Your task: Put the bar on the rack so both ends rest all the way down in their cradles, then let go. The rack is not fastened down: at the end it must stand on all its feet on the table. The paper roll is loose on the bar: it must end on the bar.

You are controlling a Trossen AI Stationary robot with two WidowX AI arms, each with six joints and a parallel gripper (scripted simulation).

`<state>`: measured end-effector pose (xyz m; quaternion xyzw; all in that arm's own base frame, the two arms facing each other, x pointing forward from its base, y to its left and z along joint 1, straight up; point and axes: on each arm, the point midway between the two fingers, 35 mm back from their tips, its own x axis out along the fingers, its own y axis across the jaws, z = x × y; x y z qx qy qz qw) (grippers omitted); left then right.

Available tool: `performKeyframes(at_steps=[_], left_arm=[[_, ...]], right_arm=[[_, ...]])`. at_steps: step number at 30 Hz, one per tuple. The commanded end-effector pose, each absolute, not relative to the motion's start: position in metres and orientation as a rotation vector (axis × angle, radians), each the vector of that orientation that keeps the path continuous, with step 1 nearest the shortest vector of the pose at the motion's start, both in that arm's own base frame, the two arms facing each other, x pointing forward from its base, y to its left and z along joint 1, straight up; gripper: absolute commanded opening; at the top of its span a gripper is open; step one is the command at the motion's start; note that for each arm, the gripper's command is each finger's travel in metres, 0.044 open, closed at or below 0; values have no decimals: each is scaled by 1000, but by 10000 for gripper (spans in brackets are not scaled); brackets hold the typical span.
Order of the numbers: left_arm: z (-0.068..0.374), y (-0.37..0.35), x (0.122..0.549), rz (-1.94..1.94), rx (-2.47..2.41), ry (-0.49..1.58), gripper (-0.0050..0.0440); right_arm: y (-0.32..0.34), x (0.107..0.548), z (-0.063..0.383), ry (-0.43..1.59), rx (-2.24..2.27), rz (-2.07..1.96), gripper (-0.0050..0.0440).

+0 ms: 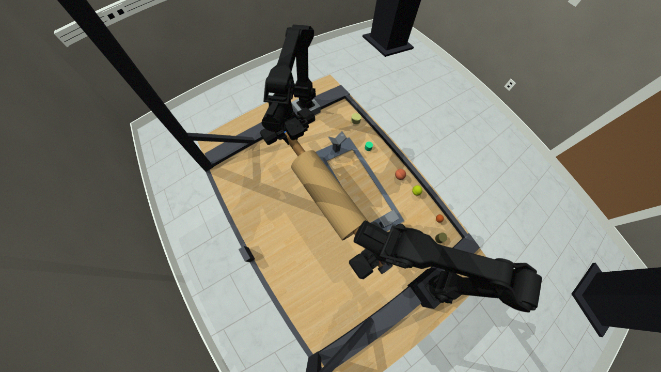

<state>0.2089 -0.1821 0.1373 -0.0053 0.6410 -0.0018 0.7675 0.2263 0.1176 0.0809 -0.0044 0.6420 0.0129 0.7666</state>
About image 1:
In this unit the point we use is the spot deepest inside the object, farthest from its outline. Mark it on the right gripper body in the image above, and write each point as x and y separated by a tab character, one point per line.
362	265

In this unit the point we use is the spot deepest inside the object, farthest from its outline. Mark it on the tan cylinder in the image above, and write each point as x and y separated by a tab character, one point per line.
331	198

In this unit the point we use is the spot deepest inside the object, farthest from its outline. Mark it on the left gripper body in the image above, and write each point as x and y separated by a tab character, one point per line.
271	137

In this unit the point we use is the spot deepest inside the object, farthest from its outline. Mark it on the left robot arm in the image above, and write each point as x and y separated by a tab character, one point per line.
280	82

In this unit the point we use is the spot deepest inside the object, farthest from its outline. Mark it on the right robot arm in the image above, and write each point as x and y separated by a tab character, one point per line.
518	288

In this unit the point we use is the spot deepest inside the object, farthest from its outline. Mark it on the grey metal rack with two upright cradles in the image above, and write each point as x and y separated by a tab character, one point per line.
341	144

